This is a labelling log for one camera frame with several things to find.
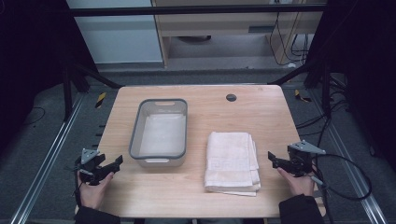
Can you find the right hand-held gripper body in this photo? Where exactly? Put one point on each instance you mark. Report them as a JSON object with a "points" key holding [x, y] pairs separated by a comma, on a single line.
{"points": [[301, 161]]}

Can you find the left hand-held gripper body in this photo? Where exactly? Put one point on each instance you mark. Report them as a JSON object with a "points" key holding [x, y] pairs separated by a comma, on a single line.
{"points": [[88, 169]]}

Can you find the white towel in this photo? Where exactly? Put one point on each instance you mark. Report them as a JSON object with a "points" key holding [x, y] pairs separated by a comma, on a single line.
{"points": [[231, 161]]}

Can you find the grey-rimmed white plastic basin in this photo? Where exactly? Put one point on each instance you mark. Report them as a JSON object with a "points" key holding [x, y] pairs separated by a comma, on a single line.
{"points": [[162, 133]]}

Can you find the person's right hand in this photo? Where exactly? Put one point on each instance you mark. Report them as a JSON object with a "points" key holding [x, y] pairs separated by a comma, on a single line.
{"points": [[300, 185]]}

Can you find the person's left hand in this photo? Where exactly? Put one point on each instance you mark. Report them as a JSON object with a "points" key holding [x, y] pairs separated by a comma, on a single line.
{"points": [[92, 193]]}

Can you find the black yellow striped tape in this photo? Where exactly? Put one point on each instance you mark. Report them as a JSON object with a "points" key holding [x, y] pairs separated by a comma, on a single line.
{"points": [[100, 100], [300, 96]]}

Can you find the black metal stand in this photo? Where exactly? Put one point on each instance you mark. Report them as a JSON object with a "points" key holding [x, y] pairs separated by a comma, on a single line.
{"points": [[67, 93], [325, 90]]}

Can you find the white cabinet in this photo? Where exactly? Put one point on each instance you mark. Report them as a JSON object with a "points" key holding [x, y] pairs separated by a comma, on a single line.
{"points": [[118, 34]]}

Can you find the light wooden desk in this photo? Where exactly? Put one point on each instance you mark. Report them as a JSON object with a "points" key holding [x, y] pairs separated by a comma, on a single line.
{"points": [[230, 26]]}

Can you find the aluminium floor rail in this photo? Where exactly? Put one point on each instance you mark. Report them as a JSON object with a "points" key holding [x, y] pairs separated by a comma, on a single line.
{"points": [[350, 165], [46, 161]]}

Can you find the black horizontal frame bar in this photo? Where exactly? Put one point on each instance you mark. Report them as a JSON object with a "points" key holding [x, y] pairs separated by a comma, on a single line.
{"points": [[193, 11]]}

